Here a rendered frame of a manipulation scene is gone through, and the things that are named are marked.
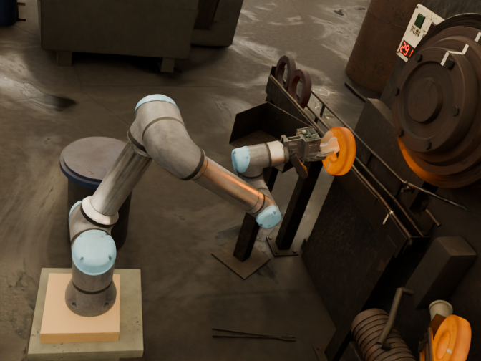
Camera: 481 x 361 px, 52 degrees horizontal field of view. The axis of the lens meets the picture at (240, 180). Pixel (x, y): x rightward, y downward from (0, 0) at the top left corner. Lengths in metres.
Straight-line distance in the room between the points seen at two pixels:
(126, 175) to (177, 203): 1.14
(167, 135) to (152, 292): 1.00
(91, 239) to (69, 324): 0.26
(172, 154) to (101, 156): 0.83
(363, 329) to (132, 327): 0.70
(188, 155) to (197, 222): 1.22
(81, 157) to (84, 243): 0.63
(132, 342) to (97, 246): 0.32
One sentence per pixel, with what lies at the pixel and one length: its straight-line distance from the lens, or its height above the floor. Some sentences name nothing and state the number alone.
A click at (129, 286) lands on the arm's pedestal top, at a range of 1.71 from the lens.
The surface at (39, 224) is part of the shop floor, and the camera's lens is 2.35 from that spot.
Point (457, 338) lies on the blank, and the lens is 1.28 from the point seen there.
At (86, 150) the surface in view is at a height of 0.43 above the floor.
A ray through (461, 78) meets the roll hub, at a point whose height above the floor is 1.22.
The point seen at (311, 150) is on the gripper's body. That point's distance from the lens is 1.55.
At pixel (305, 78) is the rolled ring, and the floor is 0.75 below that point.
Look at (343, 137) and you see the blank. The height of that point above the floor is 0.89.
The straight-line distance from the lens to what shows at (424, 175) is 1.53.
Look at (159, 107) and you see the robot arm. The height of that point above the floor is 0.96.
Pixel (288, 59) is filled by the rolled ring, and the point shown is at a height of 0.75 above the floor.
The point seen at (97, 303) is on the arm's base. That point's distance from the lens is 1.53.
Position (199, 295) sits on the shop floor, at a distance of 2.11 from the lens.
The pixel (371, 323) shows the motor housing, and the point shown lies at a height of 0.52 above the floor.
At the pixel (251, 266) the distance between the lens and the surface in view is 2.28.
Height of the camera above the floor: 1.60
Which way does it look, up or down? 35 degrees down
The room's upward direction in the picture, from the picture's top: 16 degrees clockwise
